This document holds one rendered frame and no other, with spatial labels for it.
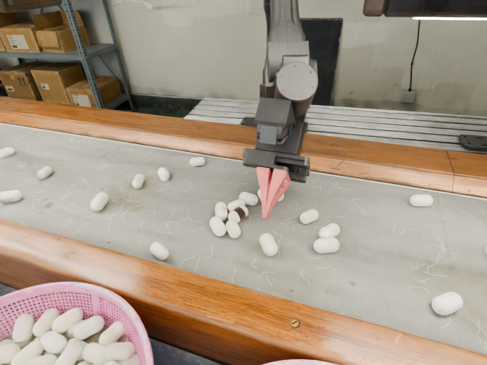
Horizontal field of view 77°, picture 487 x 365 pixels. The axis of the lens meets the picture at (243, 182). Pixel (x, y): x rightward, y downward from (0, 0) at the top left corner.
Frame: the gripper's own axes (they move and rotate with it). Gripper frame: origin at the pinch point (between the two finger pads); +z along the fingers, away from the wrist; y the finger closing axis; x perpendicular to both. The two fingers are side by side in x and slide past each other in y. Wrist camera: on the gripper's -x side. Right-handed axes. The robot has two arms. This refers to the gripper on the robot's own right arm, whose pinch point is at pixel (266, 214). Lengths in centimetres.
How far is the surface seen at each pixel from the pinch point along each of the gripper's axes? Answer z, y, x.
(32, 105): -18, -76, 16
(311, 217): -0.9, 6.8, 0.9
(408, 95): -121, 47, 174
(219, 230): 4.2, -5.5, -3.9
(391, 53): -141, 30, 156
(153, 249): 8.8, -12.7, -7.9
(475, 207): -8.9, 31.4, 9.7
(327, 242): 2.3, 9.8, -2.9
